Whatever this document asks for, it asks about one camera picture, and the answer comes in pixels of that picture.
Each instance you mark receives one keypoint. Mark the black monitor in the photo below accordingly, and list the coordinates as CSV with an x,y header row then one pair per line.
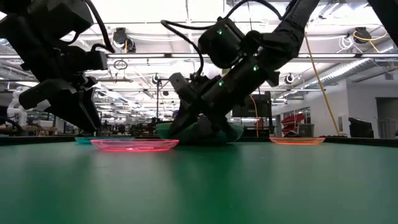
x,y
261,107

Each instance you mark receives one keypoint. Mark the green bowl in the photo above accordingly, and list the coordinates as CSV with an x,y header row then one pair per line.
x,y
189,138

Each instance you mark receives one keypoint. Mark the black table frame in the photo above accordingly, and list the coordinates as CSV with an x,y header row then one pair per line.
x,y
357,141

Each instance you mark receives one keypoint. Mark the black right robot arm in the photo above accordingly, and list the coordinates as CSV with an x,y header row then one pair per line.
x,y
280,37

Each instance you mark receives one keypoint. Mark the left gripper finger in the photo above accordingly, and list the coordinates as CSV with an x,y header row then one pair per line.
x,y
91,109
71,112

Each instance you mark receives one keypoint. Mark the small magenta transparent plate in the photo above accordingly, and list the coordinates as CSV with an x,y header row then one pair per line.
x,y
133,145

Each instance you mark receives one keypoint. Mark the red bin rack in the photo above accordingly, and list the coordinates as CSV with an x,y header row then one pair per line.
x,y
293,119

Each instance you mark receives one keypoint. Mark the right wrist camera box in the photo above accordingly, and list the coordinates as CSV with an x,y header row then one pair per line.
x,y
179,85

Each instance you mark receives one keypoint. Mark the silver ventilation duct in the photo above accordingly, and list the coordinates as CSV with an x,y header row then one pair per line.
x,y
351,70

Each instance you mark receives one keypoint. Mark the person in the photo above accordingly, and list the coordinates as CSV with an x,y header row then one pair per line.
x,y
175,113

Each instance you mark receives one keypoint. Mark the white humanoid robot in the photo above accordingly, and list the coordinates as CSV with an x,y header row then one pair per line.
x,y
14,109

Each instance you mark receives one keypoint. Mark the black stand frame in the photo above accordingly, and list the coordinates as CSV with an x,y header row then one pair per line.
x,y
157,99

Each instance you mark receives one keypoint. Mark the green table mat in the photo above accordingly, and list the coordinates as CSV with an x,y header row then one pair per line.
x,y
199,186

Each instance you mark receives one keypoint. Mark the grey bin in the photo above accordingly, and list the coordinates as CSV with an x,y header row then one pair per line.
x,y
306,130

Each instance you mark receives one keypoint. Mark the small blue transparent plate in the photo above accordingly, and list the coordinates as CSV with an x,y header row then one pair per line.
x,y
82,140

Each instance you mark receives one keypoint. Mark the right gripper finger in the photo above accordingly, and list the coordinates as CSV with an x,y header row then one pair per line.
x,y
206,127
185,123

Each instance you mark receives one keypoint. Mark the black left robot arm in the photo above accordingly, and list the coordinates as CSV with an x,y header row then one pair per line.
x,y
46,31

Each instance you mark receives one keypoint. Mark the black round chair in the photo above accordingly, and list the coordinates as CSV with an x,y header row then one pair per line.
x,y
360,127

